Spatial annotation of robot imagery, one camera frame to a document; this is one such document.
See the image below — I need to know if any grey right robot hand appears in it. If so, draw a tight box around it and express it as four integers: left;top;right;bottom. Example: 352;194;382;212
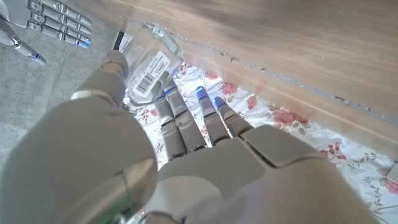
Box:
0;0;93;67

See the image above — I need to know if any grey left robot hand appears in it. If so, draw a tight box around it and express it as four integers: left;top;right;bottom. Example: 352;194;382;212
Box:
0;49;379;224

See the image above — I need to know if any glass salt shaker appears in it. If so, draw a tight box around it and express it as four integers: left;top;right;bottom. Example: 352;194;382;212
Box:
123;21;187;105

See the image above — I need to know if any floral backdrop cloth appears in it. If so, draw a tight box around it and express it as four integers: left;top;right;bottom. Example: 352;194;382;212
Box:
119;30;398;224

